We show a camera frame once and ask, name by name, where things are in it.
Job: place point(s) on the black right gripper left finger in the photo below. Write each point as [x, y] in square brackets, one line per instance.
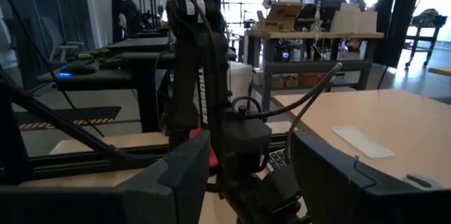
[141, 203]

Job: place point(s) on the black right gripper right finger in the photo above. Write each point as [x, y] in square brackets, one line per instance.
[352, 199]

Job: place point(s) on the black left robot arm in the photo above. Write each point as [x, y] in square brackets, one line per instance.
[183, 76]

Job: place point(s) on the grey desk calculator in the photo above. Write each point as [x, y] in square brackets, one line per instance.
[278, 160]

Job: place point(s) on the white rectangular desk plate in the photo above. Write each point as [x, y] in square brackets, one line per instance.
[363, 142]

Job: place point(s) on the light wood desk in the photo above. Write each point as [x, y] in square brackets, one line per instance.
[387, 111]
[440, 72]

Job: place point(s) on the black yellow striped floor mat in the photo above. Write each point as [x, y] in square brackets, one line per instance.
[70, 115]

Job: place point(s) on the small brown cardboard box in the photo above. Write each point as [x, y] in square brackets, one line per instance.
[310, 80]
[286, 81]

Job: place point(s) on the black desk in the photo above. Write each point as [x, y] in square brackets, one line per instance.
[105, 79]

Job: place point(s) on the black mouse with blue light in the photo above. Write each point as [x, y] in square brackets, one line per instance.
[79, 69]

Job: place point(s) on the green cloth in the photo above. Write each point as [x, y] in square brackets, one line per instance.
[93, 55]

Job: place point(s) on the wooden workbench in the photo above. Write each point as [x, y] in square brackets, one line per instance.
[317, 35]

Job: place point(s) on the grey chair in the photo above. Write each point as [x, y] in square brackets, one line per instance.
[67, 46]

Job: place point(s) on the black curtain panel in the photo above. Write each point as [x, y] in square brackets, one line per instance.
[398, 26]

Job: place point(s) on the person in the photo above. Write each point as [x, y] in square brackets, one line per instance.
[132, 9]

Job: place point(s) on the dark wheeled cart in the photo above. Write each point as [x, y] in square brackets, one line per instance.
[426, 19]

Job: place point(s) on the grey room divider panel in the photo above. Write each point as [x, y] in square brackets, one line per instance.
[35, 23]

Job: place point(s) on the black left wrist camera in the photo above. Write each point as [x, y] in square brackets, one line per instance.
[246, 139]

